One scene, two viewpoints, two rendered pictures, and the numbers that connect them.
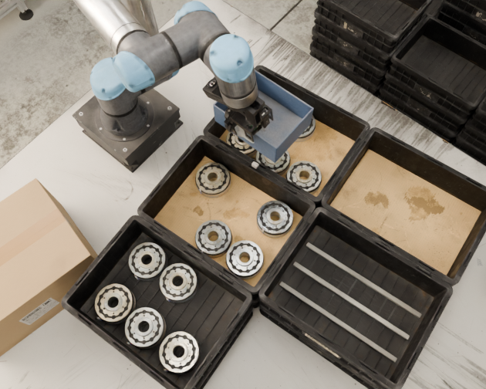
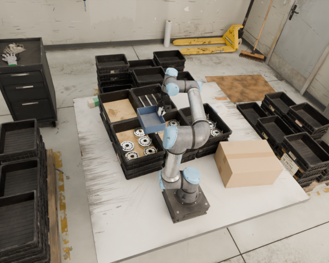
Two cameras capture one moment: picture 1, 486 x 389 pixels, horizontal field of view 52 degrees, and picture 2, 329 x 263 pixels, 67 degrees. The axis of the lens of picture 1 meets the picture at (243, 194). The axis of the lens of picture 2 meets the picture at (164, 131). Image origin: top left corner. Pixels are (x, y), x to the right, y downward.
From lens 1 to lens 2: 193 cm
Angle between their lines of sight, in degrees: 68
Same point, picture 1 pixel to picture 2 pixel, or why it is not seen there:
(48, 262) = (234, 146)
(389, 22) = (16, 214)
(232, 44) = (170, 70)
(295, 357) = not seen: hidden behind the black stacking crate
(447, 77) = (22, 184)
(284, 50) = (94, 199)
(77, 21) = not seen: outside the picture
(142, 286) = not seen: hidden behind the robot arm
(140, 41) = (192, 84)
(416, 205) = (115, 112)
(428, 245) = (121, 105)
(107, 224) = (209, 171)
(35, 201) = (234, 165)
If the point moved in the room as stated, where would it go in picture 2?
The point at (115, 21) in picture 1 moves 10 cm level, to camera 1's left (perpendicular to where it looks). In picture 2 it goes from (196, 92) to (213, 98)
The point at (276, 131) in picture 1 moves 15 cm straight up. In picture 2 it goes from (149, 118) to (150, 102)
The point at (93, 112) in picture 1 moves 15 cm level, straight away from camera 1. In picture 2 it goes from (200, 202) to (202, 224)
